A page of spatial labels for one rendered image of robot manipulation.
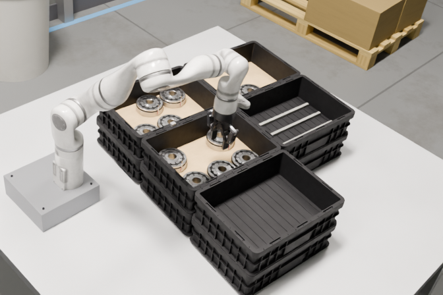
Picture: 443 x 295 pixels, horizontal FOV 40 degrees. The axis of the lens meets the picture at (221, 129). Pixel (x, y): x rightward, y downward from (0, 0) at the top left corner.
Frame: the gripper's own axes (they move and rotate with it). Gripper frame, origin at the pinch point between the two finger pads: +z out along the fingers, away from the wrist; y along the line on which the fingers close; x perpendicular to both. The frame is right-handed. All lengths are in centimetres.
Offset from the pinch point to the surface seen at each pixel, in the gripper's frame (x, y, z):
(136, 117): -6.6, -38.8, 14.4
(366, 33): 222, -93, 70
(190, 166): -6.0, -5.8, 13.9
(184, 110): 11.5, -32.7, 14.1
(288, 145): 22.5, 11.9, 3.7
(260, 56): 59, -41, 8
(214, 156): 4.7, -5.6, 13.9
